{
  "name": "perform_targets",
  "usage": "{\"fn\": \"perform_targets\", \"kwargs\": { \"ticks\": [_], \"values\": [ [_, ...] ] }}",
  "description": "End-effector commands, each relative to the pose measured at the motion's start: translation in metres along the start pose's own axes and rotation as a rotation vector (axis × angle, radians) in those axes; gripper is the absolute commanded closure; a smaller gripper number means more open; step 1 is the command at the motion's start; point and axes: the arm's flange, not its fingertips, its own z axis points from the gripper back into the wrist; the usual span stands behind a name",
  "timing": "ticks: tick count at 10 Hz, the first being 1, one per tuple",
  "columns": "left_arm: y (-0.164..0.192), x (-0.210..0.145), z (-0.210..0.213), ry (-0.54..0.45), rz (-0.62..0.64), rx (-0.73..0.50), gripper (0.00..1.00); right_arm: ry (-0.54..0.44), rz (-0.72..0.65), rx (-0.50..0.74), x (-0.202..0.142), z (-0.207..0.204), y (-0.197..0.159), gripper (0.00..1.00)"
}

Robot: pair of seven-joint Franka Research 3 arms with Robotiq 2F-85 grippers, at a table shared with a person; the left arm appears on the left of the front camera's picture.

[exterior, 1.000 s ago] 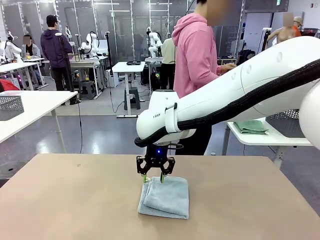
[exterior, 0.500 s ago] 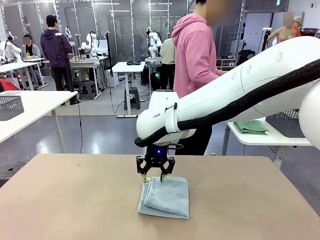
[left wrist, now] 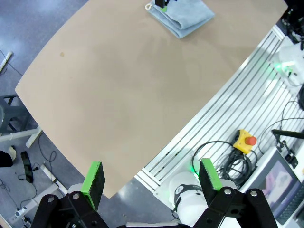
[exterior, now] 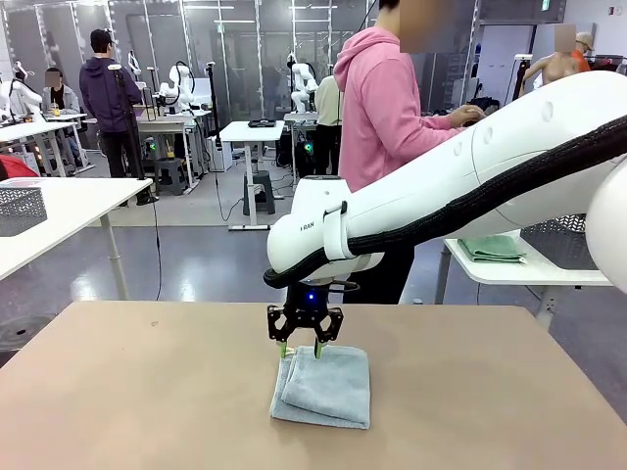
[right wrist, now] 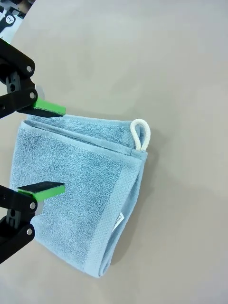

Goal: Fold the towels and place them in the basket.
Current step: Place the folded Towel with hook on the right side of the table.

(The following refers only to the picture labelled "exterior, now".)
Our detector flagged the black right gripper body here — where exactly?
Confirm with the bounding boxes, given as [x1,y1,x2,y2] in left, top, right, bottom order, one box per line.
[286,283,329,326]

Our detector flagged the gray-blue towel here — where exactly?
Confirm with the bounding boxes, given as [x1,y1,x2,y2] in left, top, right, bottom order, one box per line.
[269,345,372,431]

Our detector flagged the person's right forearm pink sleeve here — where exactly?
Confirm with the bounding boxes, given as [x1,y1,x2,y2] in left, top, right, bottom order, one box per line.
[386,115,464,158]

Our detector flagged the dark gray perforated basket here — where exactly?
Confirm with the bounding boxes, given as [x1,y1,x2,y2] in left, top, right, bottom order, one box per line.
[518,212,602,271]
[0,186,49,238]

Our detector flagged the person's right hand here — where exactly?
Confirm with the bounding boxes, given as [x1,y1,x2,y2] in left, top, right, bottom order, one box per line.
[448,105,487,129]

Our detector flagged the gray step stool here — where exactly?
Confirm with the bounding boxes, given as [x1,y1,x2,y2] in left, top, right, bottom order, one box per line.
[154,157,190,197]
[243,169,276,216]

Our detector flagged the green towel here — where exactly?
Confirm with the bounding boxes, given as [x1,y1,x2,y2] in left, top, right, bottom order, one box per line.
[458,234,528,265]

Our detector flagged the small white desk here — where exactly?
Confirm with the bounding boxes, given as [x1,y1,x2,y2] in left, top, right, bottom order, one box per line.
[218,120,286,232]

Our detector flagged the white side table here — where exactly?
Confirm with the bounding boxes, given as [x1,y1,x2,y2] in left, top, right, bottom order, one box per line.
[0,176,154,301]
[435,229,627,329]

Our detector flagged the person in cream top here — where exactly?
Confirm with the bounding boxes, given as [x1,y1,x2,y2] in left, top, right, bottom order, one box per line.
[313,75,344,177]

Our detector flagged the person in pink hoodie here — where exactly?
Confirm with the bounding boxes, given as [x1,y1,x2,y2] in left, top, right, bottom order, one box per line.
[332,0,487,306]

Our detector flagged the white robot workbench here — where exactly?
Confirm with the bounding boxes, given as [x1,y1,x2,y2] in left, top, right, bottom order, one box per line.
[136,110,215,190]

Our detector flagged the black round floor plate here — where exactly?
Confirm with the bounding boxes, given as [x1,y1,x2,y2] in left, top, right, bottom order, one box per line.
[0,312,55,352]

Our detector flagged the black bags pile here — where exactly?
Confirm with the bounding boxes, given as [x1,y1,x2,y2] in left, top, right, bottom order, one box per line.
[462,96,501,112]

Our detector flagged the man in purple hoodie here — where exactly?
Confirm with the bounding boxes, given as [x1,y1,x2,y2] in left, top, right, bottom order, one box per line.
[79,27,144,178]

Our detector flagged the red garment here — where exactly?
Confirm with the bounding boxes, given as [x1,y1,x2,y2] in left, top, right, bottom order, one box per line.
[0,155,40,178]

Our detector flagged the black stand white top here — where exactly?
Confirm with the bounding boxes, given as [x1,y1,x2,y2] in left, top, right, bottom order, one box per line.
[511,53,534,107]

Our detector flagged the seated person gray jacket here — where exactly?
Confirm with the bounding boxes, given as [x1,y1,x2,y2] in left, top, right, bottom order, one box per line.
[41,67,82,117]

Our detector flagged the long white lab table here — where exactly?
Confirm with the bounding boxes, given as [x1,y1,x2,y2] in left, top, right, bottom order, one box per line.
[0,120,82,177]

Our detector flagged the bare mannequin black trousers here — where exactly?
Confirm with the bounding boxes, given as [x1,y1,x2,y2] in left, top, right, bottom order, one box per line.
[521,48,589,102]

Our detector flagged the clothes rack with garments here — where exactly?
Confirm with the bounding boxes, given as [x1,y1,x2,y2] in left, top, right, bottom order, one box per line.
[585,53,627,75]

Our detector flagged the black hanging cable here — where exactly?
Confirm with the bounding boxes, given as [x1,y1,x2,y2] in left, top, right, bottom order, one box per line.
[151,180,164,301]

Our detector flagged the black camera pole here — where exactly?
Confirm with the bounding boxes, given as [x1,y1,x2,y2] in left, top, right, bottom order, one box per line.
[205,61,224,151]

